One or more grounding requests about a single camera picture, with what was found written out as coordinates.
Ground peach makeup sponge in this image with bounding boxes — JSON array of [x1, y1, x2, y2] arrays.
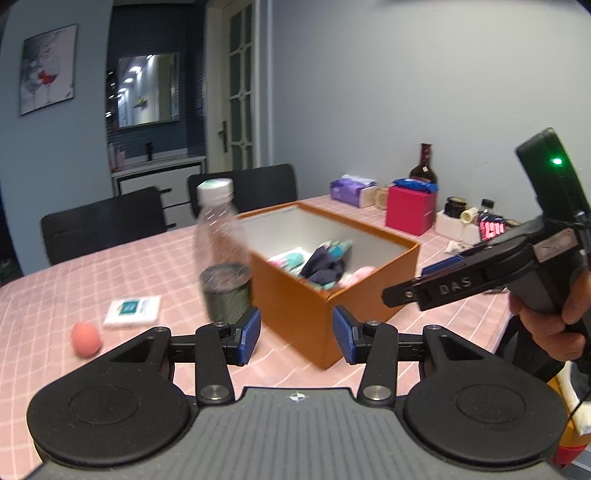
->
[[69, 322, 103, 359]]

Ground wall mirror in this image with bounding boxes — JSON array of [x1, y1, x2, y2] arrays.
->
[[116, 52, 181, 129]]

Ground teal cloth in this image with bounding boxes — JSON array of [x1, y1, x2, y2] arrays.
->
[[276, 248, 308, 271]]

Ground brown liquor bottle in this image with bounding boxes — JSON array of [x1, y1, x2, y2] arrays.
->
[[408, 143, 438, 186]]

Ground red gift box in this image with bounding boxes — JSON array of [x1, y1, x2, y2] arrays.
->
[[385, 184, 437, 236]]

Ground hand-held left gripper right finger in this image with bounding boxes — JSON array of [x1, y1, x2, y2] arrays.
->
[[332, 304, 498, 402]]

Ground blue snack packet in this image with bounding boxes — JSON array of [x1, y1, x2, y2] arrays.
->
[[392, 177, 439, 194]]

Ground clear plastic water bottle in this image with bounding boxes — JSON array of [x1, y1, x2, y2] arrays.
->
[[194, 177, 255, 326]]

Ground purple tissue pack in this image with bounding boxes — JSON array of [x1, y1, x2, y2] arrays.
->
[[329, 174, 379, 208]]

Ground pink checked tablecloth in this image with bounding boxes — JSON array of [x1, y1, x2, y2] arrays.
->
[[0, 193, 591, 480]]

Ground teal sock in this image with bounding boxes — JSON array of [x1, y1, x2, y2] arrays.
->
[[324, 239, 354, 289]]

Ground white counter cabinet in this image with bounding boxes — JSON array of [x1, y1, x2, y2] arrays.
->
[[110, 154, 208, 230]]

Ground black jar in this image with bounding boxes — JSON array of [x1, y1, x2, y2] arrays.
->
[[444, 196, 468, 220]]

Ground black chair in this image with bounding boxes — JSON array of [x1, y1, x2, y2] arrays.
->
[[187, 163, 299, 218], [40, 186, 168, 268]]

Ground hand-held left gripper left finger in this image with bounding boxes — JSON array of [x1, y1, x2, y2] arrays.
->
[[111, 305, 263, 406]]

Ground white box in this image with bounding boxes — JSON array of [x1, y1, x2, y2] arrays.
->
[[435, 209, 481, 245]]

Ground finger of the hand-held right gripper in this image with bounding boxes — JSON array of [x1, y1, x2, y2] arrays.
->
[[420, 255, 467, 279], [382, 265, 486, 311]]

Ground white glass door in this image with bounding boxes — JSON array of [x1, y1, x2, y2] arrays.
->
[[206, 0, 273, 172]]

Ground person's right hand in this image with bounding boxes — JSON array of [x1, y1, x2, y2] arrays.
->
[[509, 263, 591, 362]]

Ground white tissue pack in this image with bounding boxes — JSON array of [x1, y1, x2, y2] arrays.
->
[[102, 295, 163, 330]]

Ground wine glass wall picture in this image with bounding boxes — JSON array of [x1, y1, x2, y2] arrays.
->
[[18, 23, 79, 116]]

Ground red striped can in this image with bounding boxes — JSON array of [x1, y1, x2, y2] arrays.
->
[[477, 216, 509, 241]]

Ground orange storage box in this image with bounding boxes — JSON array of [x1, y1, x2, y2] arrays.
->
[[236, 199, 421, 370]]

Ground pink sock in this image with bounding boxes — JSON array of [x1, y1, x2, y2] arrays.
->
[[344, 265, 378, 289]]

